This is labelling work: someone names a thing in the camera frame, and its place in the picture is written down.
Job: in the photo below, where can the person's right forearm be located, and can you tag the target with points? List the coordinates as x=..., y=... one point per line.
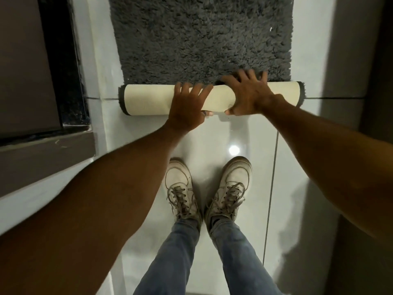
x=331, y=156

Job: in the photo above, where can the brown door panel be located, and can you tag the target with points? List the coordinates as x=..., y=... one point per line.
x=24, y=64

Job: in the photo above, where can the person's right middle finger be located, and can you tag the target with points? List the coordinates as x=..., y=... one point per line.
x=242, y=76

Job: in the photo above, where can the person's left forearm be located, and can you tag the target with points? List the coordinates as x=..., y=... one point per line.
x=101, y=196

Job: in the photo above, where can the person's left hand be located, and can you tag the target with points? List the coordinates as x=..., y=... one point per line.
x=184, y=110

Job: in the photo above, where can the black stone door frame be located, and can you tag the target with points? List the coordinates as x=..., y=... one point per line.
x=66, y=70

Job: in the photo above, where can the grey shaggy rug cream backing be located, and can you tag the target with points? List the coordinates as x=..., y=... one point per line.
x=202, y=39

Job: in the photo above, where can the person's left middle finger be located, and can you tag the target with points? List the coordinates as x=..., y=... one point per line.
x=195, y=89

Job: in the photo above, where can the blue jeans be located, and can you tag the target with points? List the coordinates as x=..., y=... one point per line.
x=233, y=261

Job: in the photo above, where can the person's left little finger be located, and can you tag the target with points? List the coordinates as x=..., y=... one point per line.
x=177, y=88

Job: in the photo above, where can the white left sneaker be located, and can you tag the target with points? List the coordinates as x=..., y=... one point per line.
x=181, y=187

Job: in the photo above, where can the person's left thumb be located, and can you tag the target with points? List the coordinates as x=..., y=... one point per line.
x=207, y=114

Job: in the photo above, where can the person's right thumb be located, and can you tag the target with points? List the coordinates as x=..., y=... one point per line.
x=230, y=111

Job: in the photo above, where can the brown wooden ledge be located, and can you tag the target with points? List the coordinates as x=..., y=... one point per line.
x=43, y=159

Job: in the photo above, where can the person's right hand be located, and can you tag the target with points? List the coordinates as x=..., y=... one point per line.
x=251, y=96

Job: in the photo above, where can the person's right little finger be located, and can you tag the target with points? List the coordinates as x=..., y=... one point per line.
x=264, y=77

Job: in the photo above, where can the white sneaker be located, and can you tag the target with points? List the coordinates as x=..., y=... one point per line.
x=181, y=187
x=230, y=187

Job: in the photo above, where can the white right sneaker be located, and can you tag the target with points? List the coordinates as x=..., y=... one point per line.
x=230, y=187

